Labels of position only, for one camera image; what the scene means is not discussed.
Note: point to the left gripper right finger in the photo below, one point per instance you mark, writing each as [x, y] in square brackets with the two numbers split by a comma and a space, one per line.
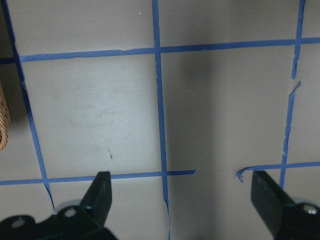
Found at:
[286, 218]

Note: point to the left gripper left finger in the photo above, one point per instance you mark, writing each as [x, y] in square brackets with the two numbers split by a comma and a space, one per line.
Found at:
[91, 213]

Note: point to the brown wicker basket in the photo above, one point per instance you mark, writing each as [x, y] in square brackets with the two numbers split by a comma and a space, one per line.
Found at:
[4, 120]

